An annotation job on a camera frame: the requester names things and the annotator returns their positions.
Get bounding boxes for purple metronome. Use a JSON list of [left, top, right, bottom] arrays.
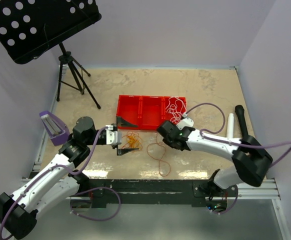
[[39, 110, 70, 146]]

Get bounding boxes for white microphone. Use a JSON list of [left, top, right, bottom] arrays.
[[226, 113, 235, 139]]

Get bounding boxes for white cable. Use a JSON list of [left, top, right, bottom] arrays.
[[164, 95, 188, 125]]

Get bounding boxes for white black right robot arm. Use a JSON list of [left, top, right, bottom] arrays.
[[156, 120, 273, 198]]

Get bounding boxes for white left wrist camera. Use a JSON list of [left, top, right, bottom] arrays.
[[105, 124, 114, 145]]

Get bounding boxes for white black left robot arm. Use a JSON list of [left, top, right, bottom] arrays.
[[0, 116, 136, 240]]

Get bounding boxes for red plastic bin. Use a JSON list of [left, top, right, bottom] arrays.
[[116, 95, 141, 130], [138, 95, 164, 131], [163, 96, 187, 124]]

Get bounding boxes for aluminium front rail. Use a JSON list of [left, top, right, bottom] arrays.
[[17, 177, 283, 201]]

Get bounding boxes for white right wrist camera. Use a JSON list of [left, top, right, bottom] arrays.
[[176, 113, 194, 130]]

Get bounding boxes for black microphone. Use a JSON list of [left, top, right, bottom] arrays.
[[235, 105, 249, 139]]

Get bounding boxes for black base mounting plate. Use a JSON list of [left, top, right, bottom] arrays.
[[79, 179, 238, 208]]

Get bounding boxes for red middle plastic bin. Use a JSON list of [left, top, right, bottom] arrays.
[[138, 95, 164, 131]]

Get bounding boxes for orange cable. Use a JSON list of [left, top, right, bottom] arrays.
[[146, 133, 173, 178]]

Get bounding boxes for orange and white cables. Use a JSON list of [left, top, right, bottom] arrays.
[[124, 131, 143, 152]]

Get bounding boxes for red right plastic bin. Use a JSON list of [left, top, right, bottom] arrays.
[[163, 96, 187, 124]]

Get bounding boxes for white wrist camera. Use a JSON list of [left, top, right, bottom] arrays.
[[105, 124, 114, 145], [176, 113, 194, 130]]

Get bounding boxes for red left plastic bin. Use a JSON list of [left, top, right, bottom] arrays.
[[116, 95, 141, 130]]

